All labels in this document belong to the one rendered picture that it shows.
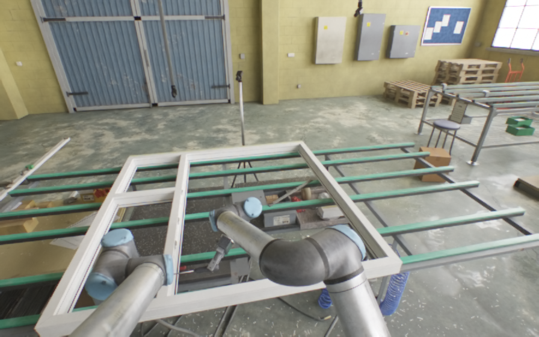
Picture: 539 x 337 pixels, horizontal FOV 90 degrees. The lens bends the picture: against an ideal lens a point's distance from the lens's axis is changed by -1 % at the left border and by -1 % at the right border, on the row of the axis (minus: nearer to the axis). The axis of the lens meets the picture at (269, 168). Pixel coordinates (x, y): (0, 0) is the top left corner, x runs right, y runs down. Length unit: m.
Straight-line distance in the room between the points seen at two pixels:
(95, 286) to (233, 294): 0.52
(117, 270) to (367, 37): 7.76
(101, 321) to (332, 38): 7.50
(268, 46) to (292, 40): 0.81
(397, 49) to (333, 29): 1.93
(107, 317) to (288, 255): 0.39
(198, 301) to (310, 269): 0.63
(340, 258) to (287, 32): 7.04
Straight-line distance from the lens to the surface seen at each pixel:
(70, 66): 8.00
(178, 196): 1.81
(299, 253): 0.71
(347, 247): 0.76
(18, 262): 2.29
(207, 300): 1.23
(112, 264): 0.95
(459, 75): 8.40
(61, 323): 1.37
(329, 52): 7.72
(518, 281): 3.18
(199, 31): 7.25
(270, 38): 7.05
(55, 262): 2.14
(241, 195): 1.88
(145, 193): 1.92
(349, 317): 0.80
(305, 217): 2.10
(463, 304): 2.74
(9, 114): 8.53
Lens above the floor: 1.90
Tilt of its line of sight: 28 degrees down
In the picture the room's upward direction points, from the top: straight up
